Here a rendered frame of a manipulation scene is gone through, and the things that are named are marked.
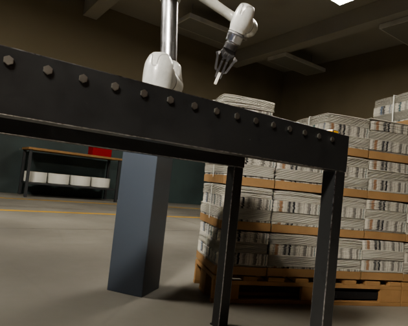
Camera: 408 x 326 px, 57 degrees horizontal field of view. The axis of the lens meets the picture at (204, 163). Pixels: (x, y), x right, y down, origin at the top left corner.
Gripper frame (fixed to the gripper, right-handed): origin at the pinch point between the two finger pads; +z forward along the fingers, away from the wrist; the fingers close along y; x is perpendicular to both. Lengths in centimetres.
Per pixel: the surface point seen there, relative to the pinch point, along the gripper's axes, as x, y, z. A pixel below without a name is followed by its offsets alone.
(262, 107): 17.5, -26.9, 3.6
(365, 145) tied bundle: 5, -93, 2
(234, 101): 21.1, -11.5, 6.2
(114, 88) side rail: 138, 25, 1
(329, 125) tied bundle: 7, -67, -1
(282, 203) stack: 30, -56, 45
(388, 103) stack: -36, -113, -27
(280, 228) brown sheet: 34, -60, 56
